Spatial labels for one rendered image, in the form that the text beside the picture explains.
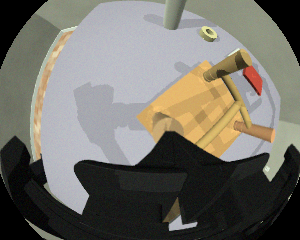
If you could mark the tan wooden stool leg frame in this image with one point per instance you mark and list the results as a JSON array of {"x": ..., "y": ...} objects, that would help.
[{"x": 235, "y": 62}]

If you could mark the red flat rectangular block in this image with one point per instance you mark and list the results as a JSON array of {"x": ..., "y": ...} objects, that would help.
[{"x": 253, "y": 78}]

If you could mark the tan wooden stool seat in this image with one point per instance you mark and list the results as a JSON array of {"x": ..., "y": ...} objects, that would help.
[{"x": 197, "y": 105}]

